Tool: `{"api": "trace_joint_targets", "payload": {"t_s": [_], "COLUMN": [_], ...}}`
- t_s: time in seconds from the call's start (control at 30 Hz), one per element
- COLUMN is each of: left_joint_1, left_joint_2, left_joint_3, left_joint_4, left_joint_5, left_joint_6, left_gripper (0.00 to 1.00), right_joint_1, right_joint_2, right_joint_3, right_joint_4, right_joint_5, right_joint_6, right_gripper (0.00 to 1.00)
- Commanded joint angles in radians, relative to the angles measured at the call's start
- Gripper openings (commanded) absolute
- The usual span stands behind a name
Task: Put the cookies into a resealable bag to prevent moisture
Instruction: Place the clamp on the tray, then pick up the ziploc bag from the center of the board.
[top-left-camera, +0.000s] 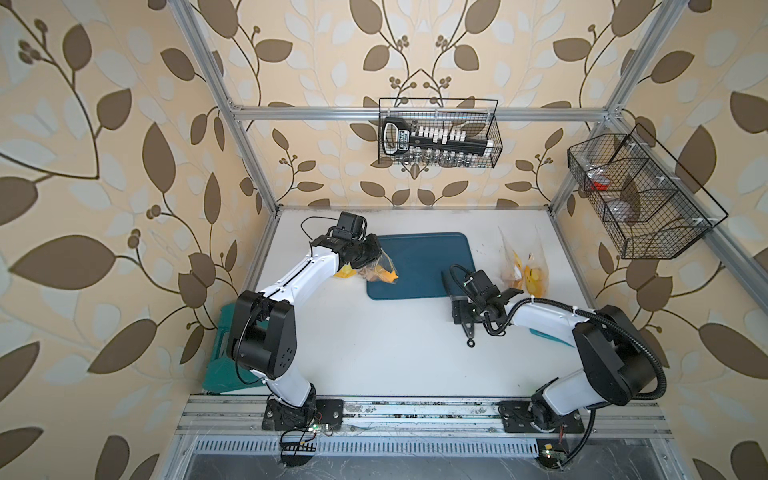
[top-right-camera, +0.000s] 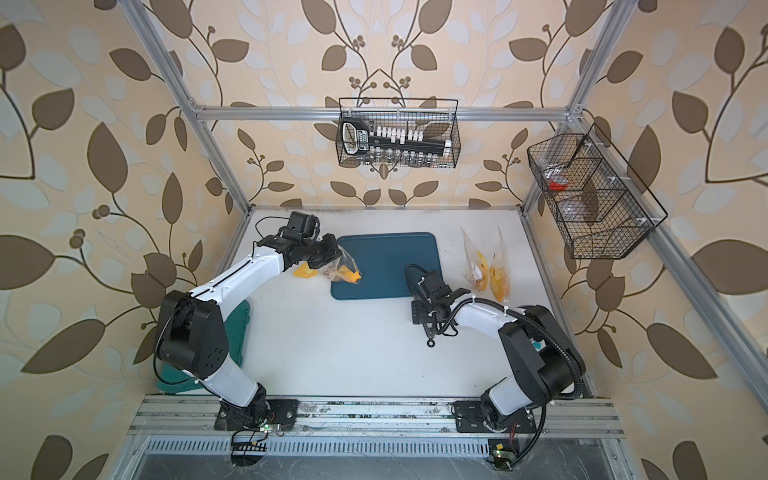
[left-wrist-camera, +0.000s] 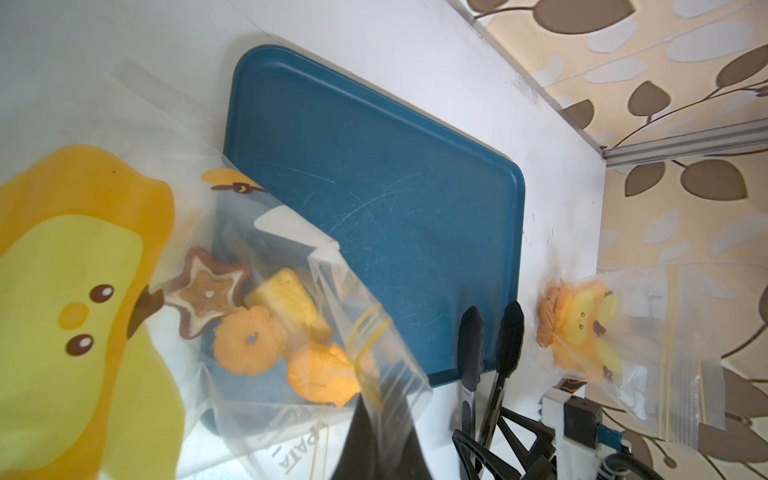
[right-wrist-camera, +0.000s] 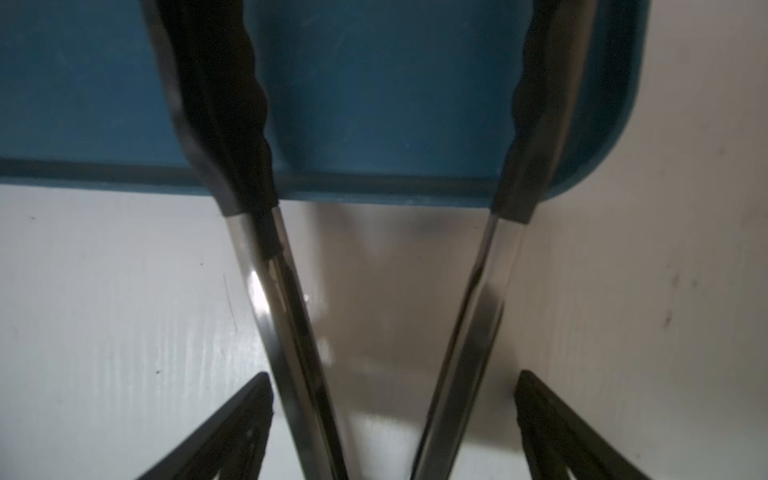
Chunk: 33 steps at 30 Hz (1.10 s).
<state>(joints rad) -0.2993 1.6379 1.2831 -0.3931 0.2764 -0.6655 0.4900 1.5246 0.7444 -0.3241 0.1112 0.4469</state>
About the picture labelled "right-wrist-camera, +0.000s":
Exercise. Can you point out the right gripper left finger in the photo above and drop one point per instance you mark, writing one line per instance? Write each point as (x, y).
(230, 444)

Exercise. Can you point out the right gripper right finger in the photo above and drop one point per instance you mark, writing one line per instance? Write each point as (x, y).
(558, 443)

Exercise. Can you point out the teal tray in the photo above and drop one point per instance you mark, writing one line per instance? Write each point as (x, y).
(383, 102)

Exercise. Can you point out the black tongs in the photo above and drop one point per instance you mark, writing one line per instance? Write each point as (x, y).
(206, 63)

